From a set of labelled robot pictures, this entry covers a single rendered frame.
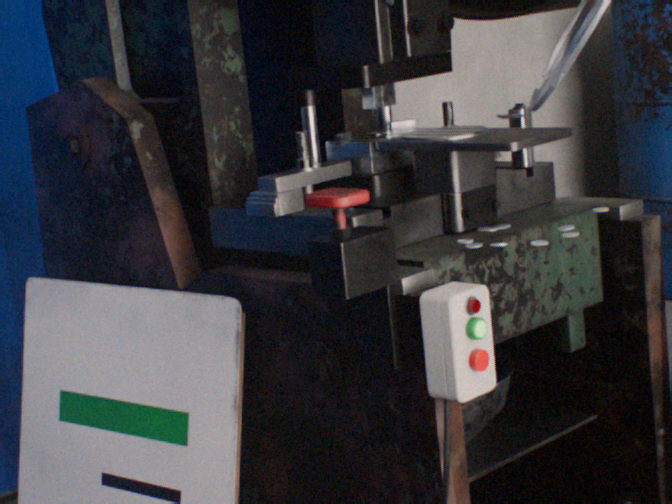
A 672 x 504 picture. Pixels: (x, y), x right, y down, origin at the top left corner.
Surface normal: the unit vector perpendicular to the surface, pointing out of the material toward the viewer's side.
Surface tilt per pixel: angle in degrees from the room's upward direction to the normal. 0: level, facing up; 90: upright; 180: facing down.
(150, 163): 73
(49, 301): 78
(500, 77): 90
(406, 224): 90
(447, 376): 90
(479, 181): 90
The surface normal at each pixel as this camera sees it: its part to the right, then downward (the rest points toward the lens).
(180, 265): 0.65, -0.22
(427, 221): 0.71, 0.07
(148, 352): -0.66, 0.00
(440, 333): -0.70, 0.21
